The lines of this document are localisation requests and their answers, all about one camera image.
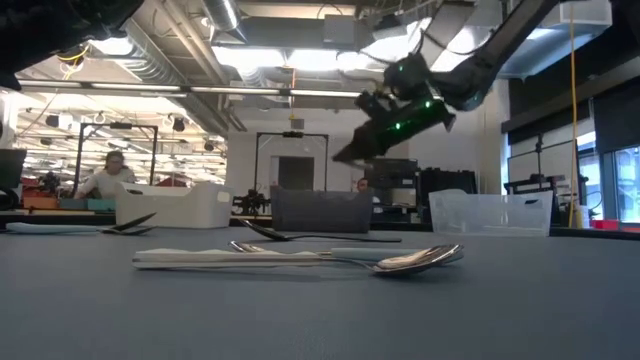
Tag dark door panel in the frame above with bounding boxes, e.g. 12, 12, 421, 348
277, 156, 315, 191

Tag black equipment stand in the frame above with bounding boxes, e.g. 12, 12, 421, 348
503, 133, 566, 226

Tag black spoon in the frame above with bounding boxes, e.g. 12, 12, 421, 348
238, 218, 403, 244
110, 212, 158, 233

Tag orange box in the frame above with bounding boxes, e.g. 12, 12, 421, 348
22, 194, 60, 210

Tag teal box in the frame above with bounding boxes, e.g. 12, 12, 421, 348
59, 198, 117, 212

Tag small black background robot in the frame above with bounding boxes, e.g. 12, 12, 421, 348
232, 188, 271, 216

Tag white plastic bin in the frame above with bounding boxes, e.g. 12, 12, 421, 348
114, 180, 235, 230

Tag black metal frame rig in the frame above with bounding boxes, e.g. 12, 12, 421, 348
253, 131, 330, 193
73, 122, 159, 199

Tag gray plastic bin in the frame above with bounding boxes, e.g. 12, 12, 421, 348
269, 184, 375, 235

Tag long ceiling light bar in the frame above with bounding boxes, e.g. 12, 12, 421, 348
17, 79, 362, 99

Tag yellow hanging cable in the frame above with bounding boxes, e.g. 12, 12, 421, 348
568, 0, 580, 229

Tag person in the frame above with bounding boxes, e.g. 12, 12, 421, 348
74, 149, 137, 200
355, 177, 381, 204

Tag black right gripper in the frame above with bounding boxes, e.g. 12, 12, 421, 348
332, 89, 457, 169

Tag black storage crates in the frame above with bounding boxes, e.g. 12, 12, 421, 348
418, 168, 478, 224

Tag silver ventilation duct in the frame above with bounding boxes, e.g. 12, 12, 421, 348
202, 0, 249, 44

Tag light blue handled metal utensil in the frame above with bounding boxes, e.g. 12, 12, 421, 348
228, 240, 464, 264
5, 221, 158, 237

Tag clear plastic bin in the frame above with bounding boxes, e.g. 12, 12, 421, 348
428, 188, 555, 238

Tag black cabinet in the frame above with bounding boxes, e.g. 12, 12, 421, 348
363, 158, 419, 224

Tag black computer monitor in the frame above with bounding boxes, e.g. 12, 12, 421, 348
0, 148, 27, 190

